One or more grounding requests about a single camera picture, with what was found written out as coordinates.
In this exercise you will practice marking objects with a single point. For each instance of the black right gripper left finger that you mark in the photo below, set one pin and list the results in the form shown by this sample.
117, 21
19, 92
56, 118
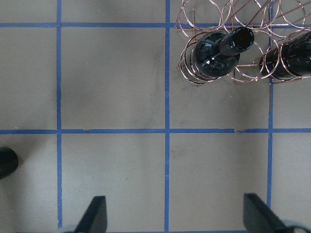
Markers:
94, 219

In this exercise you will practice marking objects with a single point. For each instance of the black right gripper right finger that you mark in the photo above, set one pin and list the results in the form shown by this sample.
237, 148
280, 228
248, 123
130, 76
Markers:
258, 217

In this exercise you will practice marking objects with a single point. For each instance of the dark wine bottle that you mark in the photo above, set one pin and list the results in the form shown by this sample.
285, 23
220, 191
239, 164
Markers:
216, 54
292, 59
8, 162

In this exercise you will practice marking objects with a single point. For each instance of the copper wire bottle basket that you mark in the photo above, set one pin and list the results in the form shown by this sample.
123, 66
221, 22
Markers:
273, 22

